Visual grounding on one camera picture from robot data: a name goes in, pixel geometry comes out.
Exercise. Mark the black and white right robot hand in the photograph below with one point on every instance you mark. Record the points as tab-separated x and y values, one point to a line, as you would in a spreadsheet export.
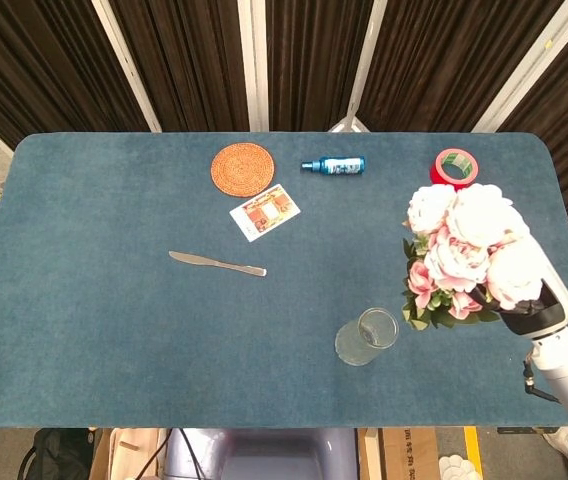
546	315

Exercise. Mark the pink artificial flower bouquet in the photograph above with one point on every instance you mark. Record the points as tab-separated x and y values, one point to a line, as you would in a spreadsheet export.
464	240

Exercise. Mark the grey purple robot base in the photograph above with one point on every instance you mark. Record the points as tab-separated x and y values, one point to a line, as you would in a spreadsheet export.
274	455

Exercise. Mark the clear glass cup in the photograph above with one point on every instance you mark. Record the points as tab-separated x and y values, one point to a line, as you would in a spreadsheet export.
364	340

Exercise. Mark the black bag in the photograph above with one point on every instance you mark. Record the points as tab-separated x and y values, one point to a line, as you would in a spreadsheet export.
54	457

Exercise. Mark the white sneaker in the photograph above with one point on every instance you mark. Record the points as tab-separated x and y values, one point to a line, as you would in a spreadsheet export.
561	439

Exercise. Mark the blue felt table cloth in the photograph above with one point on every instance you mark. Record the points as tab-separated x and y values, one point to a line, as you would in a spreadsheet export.
114	325

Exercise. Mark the red tape roll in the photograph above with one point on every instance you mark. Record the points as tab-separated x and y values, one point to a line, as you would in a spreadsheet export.
439	172

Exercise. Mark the light wooden box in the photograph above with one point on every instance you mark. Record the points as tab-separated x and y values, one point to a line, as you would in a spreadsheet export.
129	455

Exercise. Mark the brown cardboard box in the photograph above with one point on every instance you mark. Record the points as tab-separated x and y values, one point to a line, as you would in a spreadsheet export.
404	455

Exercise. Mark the blue spray bottle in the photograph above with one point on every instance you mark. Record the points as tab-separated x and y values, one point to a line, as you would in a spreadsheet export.
339	166

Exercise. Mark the silver table knife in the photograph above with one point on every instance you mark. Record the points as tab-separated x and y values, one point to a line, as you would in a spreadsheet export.
214	263

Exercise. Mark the white and orange card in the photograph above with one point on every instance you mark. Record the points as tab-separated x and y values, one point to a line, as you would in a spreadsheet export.
264	212

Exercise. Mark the round orange woven coaster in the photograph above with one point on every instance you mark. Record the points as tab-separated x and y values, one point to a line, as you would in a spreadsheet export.
242	169

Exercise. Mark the white frame post with foot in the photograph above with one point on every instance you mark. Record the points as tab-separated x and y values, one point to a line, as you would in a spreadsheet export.
361	75

